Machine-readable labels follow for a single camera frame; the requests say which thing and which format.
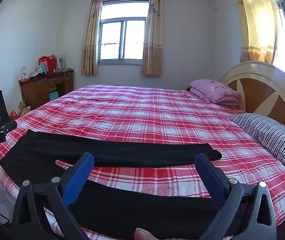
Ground red plaid bedsheet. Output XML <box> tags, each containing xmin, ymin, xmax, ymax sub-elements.
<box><xmin>0</xmin><ymin>84</ymin><xmax>285</xmax><ymax>240</ymax></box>

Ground black pants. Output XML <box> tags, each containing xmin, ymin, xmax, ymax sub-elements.
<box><xmin>0</xmin><ymin>129</ymin><xmax>233</xmax><ymax>240</ymax></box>

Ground yellow curtain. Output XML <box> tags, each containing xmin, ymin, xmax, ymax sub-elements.
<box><xmin>230</xmin><ymin>0</ymin><xmax>280</xmax><ymax>64</ymax></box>

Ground red gift bag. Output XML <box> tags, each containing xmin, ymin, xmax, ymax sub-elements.
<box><xmin>38</xmin><ymin>54</ymin><xmax>57</xmax><ymax>74</ymax></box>

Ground striped pillow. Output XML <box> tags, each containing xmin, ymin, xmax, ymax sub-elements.
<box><xmin>230</xmin><ymin>112</ymin><xmax>285</xmax><ymax>174</ymax></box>

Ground floral patterned bag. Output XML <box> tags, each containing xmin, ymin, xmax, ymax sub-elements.
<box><xmin>18</xmin><ymin>101</ymin><xmax>31</xmax><ymax>117</ymax></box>

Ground white floral box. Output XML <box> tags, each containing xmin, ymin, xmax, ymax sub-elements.
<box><xmin>20</xmin><ymin>66</ymin><xmax>31</xmax><ymax>79</ymax></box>

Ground pink folded blanket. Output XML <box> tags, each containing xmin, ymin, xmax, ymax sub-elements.
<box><xmin>190</xmin><ymin>79</ymin><xmax>242</xmax><ymax>107</ymax></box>

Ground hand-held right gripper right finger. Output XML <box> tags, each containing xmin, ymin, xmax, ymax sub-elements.
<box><xmin>195</xmin><ymin>152</ymin><xmax>277</xmax><ymax>240</ymax></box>

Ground person's right hand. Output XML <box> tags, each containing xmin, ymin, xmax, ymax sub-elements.
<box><xmin>134</xmin><ymin>227</ymin><xmax>162</xmax><ymax>240</ymax></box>

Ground round wooden headboard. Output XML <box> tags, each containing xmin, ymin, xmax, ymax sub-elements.
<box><xmin>219</xmin><ymin>61</ymin><xmax>285</xmax><ymax>140</ymax></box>

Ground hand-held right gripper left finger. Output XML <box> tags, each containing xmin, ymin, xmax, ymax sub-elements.
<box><xmin>12</xmin><ymin>152</ymin><xmax>94</xmax><ymax>240</ymax></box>

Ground beige floral curtain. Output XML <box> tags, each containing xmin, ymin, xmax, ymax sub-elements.
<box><xmin>142</xmin><ymin>0</ymin><xmax>163</xmax><ymax>76</ymax></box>
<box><xmin>81</xmin><ymin>0</ymin><xmax>103</xmax><ymax>75</ymax></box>

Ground sliding glass window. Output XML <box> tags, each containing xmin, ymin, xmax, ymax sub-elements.
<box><xmin>98</xmin><ymin>0</ymin><xmax>150</xmax><ymax>65</ymax></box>

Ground brown wooden desk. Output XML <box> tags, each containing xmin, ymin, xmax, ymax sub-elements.
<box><xmin>18</xmin><ymin>69</ymin><xmax>74</xmax><ymax>111</ymax></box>

